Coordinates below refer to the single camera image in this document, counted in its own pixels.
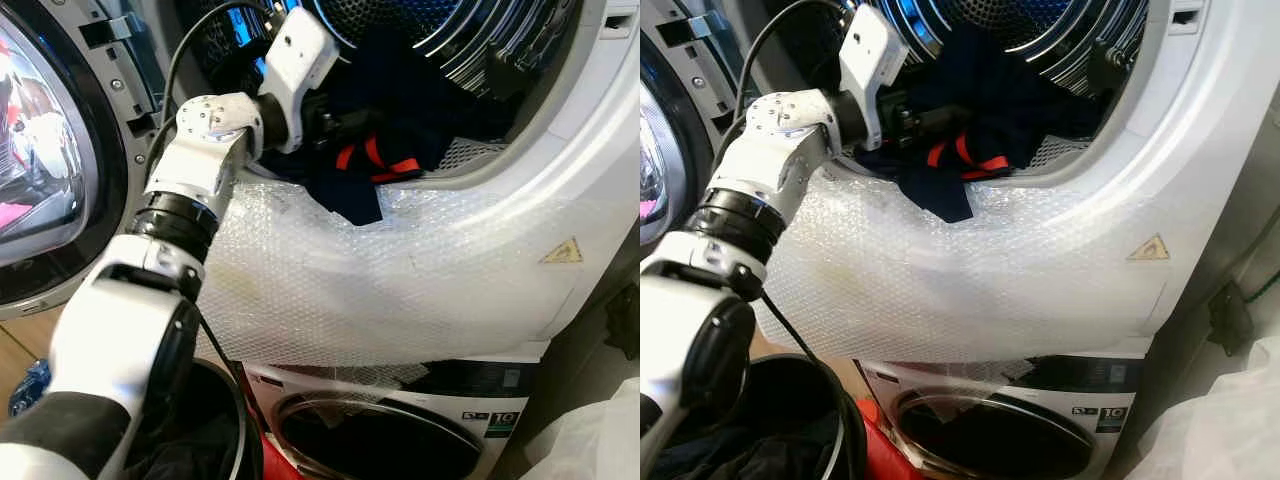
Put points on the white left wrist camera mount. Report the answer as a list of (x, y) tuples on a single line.
[(872, 50), (300, 50)]

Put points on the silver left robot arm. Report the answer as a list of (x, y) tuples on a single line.
[(780, 165), (205, 165)]

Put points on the dark clothes pile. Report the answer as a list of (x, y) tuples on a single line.
[(190, 450), (750, 450)]

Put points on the round glass dryer door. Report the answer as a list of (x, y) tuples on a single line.
[(50, 150), (660, 150)]

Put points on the blue patterned object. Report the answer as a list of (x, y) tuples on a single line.
[(28, 388)]

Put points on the dark round washing machine door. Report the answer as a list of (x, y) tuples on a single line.
[(380, 440), (990, 435)]

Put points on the yellow triangle warning sticker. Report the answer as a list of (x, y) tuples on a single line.
[(1150, 250), (563, 254)]

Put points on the clear bubble wrap sheet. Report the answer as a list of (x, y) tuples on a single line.
[(950, 290), (400, 290)]

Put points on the green number ten sticker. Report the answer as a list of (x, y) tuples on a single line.
[(1113, 418), (503, 424)]

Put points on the shiny steel dryer drum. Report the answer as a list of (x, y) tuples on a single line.
[(480, 30), (1050, 25)]

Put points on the black round laundry basket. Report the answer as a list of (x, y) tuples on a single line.
[(225, 400), (790, 385)]

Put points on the black wall fitting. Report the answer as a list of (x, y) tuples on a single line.
[(1230, 318), (625, 320)]

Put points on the white washing machine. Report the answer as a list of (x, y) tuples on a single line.
[(1010, 378), (440, 380)]

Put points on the navy garment with red stripes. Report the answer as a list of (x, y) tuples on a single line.
[(1000, 90), (420, 100)]

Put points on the white tumble dryer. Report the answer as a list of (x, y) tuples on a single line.
[(1200, 150), (600, 150)]

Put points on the white plastic bag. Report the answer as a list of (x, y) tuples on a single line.
[(590, 440), (1220, 430)]

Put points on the red plastic object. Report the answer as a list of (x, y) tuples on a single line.
[(268, 462), (880, 450)]

